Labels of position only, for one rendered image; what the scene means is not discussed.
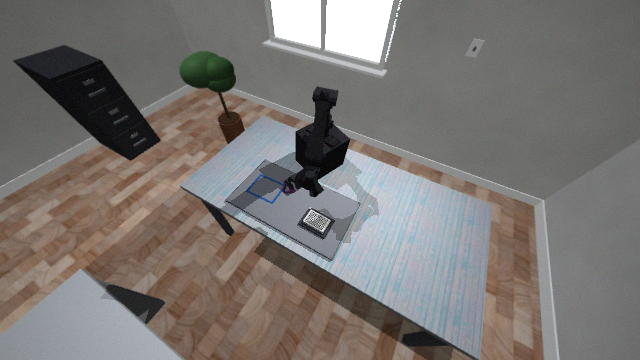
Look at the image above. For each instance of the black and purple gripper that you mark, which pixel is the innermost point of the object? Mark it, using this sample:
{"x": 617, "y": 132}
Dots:
{"x": 294, "y": 178}

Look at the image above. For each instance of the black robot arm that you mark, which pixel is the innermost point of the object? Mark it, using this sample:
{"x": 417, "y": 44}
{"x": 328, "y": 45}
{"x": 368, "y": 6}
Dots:
{"x": 314, "y": 158}

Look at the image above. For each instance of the white well plate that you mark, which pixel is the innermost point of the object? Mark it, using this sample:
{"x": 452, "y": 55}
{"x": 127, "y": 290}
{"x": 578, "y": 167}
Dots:
{"x": 316, "y": 221}

